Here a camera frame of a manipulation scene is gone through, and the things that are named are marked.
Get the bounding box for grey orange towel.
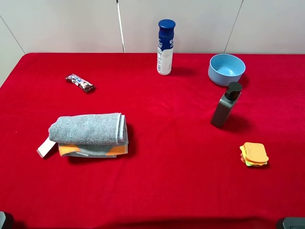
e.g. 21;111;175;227
37;113;129;158

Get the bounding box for red tablecloth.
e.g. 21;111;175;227
0;53;305;229

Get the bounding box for chocolate bar wrapper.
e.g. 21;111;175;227
65;74;95;93

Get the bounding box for blue capped white bottle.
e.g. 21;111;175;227
157;19;176;75

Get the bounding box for dark grey pump bottle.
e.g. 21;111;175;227
211;82;243;128

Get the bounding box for light blue bowl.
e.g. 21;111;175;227
208;53;246;86

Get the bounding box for toy sandwich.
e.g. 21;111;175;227
239;142;269;167

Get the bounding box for dark base right corner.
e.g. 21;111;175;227
276;217;305;229

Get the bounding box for dark base corner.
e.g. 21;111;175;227
0;211;14;229
276;217;305;229

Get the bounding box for dark base left corner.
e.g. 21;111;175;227
0;211;14;229

